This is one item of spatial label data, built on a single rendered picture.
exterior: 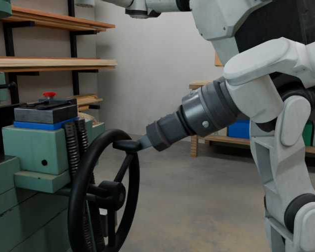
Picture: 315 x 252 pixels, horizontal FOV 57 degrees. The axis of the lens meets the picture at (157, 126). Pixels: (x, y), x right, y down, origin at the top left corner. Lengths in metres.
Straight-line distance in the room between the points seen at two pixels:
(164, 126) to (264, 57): 0.21
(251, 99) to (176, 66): 3.56
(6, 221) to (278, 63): 0.58
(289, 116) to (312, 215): 0.32
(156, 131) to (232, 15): 0.36
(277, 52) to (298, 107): 0.42
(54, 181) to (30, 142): 0.09
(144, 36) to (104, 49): 0.72
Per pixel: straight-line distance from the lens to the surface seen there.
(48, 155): 0.62
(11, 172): 0.67
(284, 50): 0.49
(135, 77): 4.36
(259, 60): 0.49
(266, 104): 0.53
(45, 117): 0.62
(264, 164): 1.04
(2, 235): 0.69
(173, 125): 0.53
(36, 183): 0.64
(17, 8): 3.16
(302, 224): 1.02
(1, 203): 0.67
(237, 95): 0.51
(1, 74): 0.79
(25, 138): 0.65
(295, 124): 0.89
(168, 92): 4.12
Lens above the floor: 1.09
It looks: 12 degrees down
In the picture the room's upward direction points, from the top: straight up
